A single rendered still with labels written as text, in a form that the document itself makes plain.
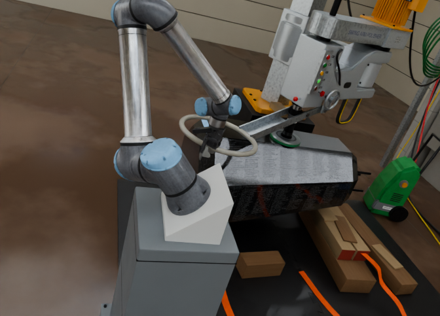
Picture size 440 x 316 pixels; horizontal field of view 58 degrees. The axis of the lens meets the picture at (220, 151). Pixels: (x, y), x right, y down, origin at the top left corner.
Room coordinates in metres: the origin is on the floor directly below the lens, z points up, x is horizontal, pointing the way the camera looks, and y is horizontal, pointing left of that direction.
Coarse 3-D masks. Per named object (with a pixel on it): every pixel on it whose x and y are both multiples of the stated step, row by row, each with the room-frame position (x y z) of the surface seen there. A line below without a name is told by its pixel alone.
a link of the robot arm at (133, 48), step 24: (120, 0) 1.59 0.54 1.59; (120, 24) 1.54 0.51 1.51; (144, 24) 1.58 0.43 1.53; (120, 48) 1.52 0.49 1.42; (144, 48) 1.54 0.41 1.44; (120, 72) 1.51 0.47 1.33; (144, 72) 1.50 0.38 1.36; (144, 96) 1.47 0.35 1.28; (144, 120) 1.43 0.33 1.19; (120, 144) 1.39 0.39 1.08; (144, 144) 1.38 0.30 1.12; (120, 168) 1.36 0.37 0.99
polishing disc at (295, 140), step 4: (272, 132) 2.59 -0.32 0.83; (276, 132) 2.61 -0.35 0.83; (280, 132) 2.63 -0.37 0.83; (276, 136) 2.54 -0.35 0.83; (280, 136) 2.56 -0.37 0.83; (292, 136) 2.62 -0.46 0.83; (296, 136) 2.65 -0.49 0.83; (280, 140) 2.50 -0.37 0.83; (284, 140) 2.51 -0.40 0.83; (288, 140) 2.53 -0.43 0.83; (292, 140) 2.55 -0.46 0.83; (296, 140) 2.57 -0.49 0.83; (300, 140) 2.60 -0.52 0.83; (288, 144) 2.49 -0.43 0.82; (292, 144) 2.50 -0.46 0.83; (296, 144) 2.52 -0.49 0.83
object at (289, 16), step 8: (288, 16) 3.36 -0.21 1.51; (296, 16) 3.31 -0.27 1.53; (304, 16) 3.29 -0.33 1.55; (296, 24) 3.32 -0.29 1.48; (304, 24) 3.27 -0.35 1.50; (304, 32) 3.27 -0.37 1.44; (272, 48) 3.41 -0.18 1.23; (272, 56) 3.39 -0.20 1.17; (280, 56) 3.32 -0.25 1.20; (288, 64) 3.28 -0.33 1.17
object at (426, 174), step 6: (438, 114) 4.74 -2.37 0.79; (438, 120) 4.70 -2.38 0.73; (432, 126) 4.73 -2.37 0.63; (438, 126) 4.66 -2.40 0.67; (432, 132) 4.69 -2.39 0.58; (438, 132) 4.62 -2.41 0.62; (426, 138) 4.72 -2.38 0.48; (432, 138) 4.65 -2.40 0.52; (432, 144) 4.61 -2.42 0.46; (438, 144) 4.54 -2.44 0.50; (432, 150) 4.72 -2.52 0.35; (438, 156) 4.61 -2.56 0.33; (426, 162) 4.71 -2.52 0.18; (432, 162) 4.63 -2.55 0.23; (438, 162) 4.57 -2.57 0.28; (420, 168) 4.74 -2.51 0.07; (426, 168) 4.66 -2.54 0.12; (432, 168) 4.59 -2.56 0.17; (438, 168) 4.53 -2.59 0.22; (426, 174) 4.62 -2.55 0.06; (432, 174) 4.55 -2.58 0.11; (438, 174) 4.49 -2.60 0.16; (426, 180) 4.58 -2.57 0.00; (432, 180) 4.51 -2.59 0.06; (438, 180) 4.45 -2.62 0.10; (438, 186) 4.40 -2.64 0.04
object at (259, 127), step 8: (280, 112) 2.57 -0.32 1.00; (288, 112) 2.63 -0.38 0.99; (304, 112) 2.58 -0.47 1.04; (312, 112) 2.63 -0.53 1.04; (256, 120) 2.41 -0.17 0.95; (264, 120) 2.47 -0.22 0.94; (272, 120) 2.51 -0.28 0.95; (280, 120) 2.52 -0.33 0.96; (288, 120) 2.46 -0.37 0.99; (296, 120) 2.53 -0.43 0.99; (240, 128) 2.32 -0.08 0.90; (248, 128) 2.38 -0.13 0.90; (256, 128) 2.39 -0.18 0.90; (264, 128) 2.40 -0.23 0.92; (272, 128) 2.37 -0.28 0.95; (280, 128) 2.43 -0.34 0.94; (256, 136) 2.28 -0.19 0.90
